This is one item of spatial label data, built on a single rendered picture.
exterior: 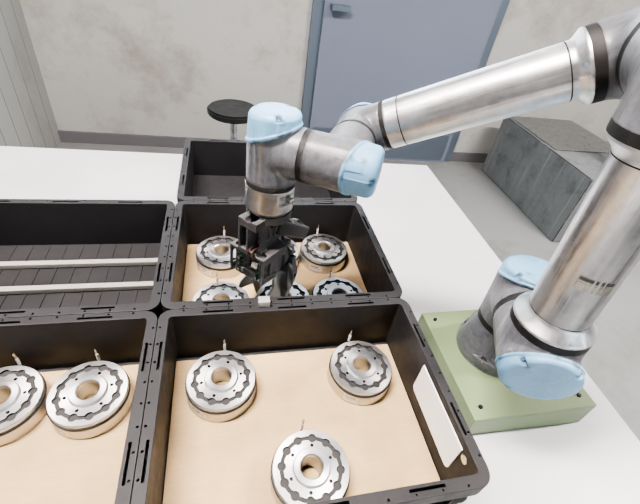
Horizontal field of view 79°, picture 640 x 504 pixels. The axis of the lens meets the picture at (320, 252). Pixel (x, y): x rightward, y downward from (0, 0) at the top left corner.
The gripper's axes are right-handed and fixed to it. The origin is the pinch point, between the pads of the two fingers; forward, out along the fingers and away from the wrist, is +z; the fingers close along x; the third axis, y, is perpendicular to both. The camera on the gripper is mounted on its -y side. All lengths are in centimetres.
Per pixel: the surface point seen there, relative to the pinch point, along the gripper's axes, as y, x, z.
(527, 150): -272, 16, 38
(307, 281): -9.3, 2.3, 1.7
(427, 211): -78, 6, 12
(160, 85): -132, -206, 30
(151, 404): 30.3, 6.2, -6.7
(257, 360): 11.8, 7.2, 2.7
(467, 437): 9.2, 39.5, -6.5
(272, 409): 16.9, 14.7, 3.1
